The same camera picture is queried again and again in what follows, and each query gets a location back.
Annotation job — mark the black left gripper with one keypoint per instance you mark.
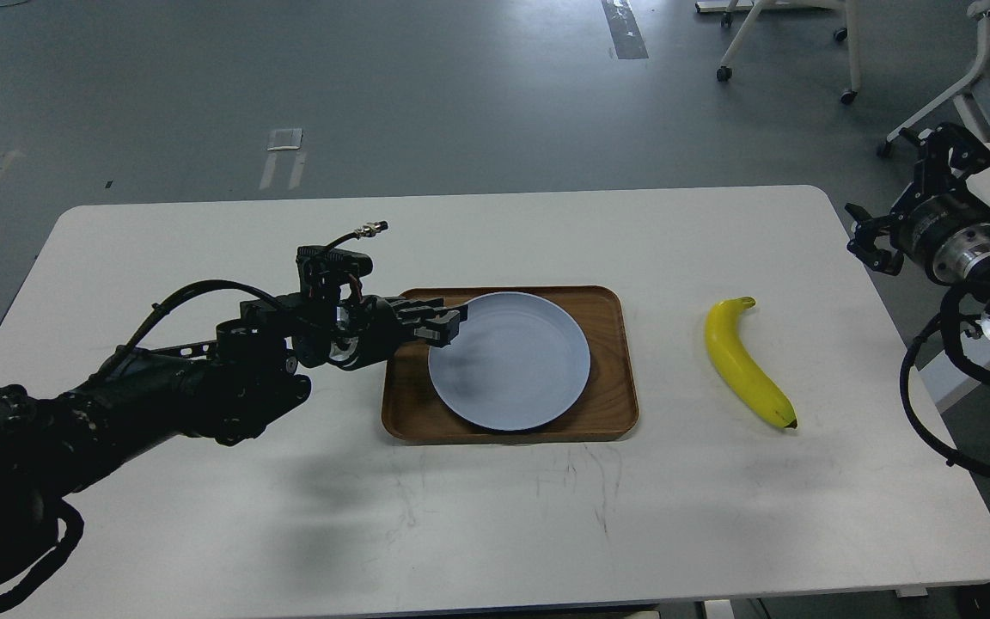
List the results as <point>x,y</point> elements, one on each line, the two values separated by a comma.
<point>371,329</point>

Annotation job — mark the white floor tape mark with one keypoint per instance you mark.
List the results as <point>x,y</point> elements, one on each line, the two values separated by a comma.
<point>285,139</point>

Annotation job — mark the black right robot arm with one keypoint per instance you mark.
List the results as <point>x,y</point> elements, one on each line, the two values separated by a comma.
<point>963,324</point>

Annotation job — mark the grey floor tape strip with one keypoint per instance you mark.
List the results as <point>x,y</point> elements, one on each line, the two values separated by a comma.
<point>628,41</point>

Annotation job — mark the light blue plate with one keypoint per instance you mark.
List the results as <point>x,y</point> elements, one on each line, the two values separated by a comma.
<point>518,362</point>

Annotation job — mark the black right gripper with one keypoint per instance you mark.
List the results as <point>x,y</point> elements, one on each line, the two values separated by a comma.
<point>936,223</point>

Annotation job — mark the brown wooden tray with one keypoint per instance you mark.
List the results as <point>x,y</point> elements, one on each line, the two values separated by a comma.
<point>412,410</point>

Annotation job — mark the yellow banana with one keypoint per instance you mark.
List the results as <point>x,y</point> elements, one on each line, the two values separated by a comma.
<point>732,361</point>

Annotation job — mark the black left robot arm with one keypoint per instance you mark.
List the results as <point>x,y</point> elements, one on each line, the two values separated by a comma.
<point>216,359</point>

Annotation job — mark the white rolling chair base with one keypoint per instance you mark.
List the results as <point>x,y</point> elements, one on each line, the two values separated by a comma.
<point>782,32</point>

